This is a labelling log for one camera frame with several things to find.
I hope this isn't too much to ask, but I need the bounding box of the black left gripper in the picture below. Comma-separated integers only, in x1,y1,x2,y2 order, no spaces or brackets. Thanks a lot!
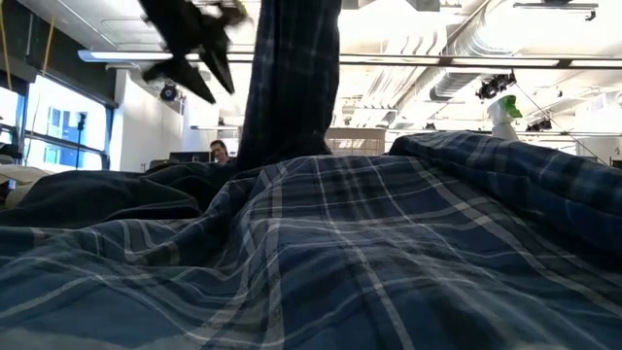
138,0,252,106

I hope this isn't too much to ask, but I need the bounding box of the blue plaid shirt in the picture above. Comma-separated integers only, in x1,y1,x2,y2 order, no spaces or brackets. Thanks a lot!
0,0,622,350

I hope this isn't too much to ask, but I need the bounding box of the white plastic laundry basket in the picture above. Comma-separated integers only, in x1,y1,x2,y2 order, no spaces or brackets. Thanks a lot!
324,127,388,158

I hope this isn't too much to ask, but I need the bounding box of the person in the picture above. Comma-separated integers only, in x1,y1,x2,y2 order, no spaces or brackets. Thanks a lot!
209,139,232,166

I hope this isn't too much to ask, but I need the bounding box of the black computer monitor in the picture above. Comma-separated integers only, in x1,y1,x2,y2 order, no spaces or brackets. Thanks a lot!
168,151,213,164

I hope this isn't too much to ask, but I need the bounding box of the black slim light stand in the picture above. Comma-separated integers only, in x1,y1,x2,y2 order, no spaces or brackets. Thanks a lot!
74,112,87,169

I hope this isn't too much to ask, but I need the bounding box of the long linear ceiling light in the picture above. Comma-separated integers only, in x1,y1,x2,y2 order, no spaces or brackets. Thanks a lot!
77,49,622,70

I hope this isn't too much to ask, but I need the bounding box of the cream white garment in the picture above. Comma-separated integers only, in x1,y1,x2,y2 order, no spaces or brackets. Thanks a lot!
0,163,55,211

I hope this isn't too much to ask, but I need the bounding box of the black ceiling spotlight cluster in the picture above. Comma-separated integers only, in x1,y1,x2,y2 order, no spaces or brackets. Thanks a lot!
477,70,517,101

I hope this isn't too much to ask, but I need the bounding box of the white spray bottle green trigger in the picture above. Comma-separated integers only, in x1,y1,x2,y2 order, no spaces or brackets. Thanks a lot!
487,94,524,142

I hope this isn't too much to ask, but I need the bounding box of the black ceiling track spotlight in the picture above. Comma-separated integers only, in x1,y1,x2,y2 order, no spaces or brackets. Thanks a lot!
525,116,554,133

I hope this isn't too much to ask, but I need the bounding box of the dark ceiling fixture bar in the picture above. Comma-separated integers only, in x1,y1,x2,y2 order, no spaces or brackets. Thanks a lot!
513,0,600,22

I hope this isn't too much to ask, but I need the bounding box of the yellow hanging cable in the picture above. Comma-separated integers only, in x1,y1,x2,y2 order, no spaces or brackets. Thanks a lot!
0,0,13,92
41,18,58,78

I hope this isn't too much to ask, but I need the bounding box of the silver ceiling ventilation duct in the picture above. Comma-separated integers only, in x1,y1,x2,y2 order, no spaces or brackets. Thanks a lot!
430,0,519,103

